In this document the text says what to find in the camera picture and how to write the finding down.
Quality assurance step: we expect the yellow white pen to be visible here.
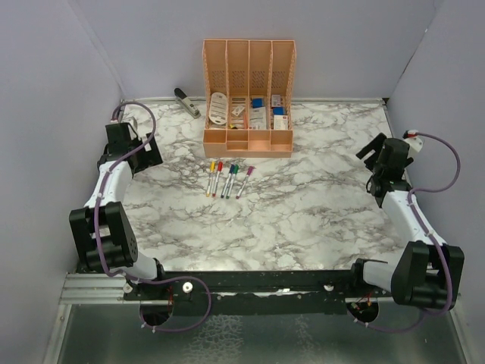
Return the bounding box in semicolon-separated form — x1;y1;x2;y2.
205;171;214;197

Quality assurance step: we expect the red white pen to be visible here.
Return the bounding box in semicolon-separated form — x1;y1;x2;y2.
211;171;221;197

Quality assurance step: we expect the blue white pen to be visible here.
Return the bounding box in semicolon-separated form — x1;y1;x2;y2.
221;173;232;198

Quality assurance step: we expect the green white pen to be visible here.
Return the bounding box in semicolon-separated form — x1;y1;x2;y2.
225;173;236;199

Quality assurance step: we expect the pink white pen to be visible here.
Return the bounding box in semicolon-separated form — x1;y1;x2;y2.
236;174;250;199

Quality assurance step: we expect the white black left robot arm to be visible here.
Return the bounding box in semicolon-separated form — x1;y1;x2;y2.
69;122;167;300

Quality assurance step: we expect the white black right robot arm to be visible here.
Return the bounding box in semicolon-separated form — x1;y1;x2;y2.
348;130;465;315

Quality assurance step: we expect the grey black stapler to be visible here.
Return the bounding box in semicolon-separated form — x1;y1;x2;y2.
174;88;200;119

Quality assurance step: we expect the white oval label card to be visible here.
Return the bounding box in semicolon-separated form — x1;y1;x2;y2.
208;92;228;126

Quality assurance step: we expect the white red labelled box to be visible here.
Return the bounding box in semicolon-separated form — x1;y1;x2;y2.
273;115;289;130

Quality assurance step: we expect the blue small box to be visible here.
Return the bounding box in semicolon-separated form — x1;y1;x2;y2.
251;97;264;109

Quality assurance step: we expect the peach plastic desk organizer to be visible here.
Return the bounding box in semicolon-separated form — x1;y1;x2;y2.
202;39;296;158

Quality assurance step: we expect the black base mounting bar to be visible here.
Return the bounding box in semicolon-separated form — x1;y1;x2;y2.
124;268;390;316

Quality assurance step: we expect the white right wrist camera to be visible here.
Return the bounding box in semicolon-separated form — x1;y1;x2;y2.
403;130;424;157

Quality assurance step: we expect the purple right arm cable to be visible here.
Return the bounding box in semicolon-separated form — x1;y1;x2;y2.
352;132;464;333

